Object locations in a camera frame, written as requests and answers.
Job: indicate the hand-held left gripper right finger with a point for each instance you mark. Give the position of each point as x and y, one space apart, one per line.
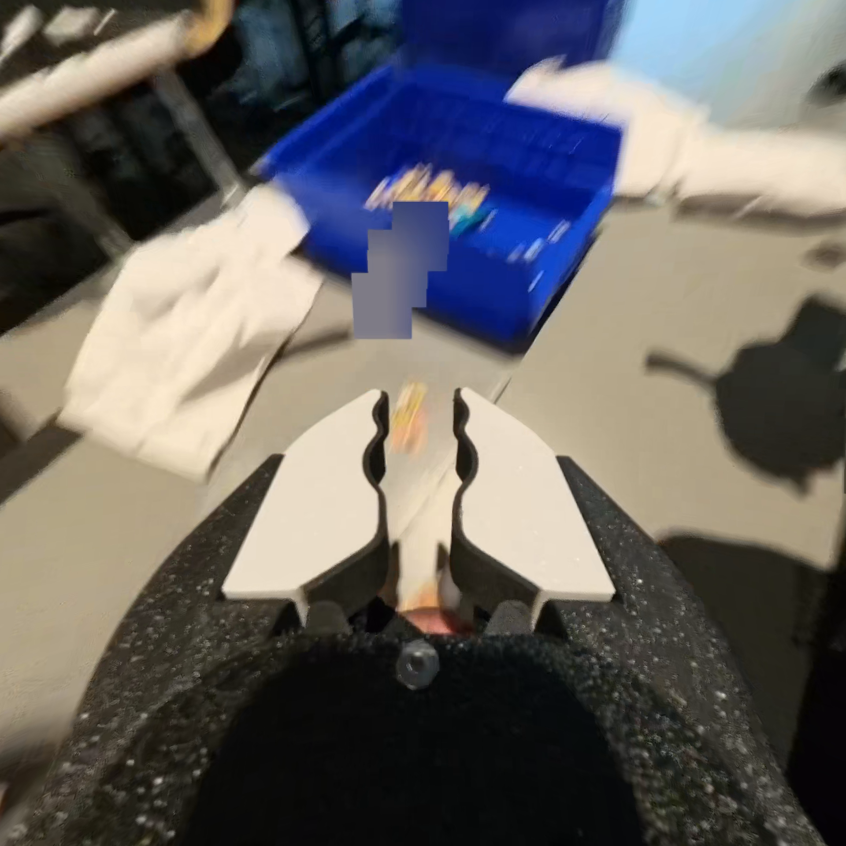
529 522

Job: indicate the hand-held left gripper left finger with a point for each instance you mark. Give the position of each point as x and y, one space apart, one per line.
310 522

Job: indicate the pile of tan bricks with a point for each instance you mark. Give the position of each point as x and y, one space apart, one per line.
429 188

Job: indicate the blue plastic bin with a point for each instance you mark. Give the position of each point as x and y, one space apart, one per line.
502 33
529 165

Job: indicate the grey desk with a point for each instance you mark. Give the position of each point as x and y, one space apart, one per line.
661 297

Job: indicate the grey instruction booklet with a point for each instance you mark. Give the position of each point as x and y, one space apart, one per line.
423 489

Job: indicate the grey metal stand pole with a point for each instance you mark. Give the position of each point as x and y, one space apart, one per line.
198 132

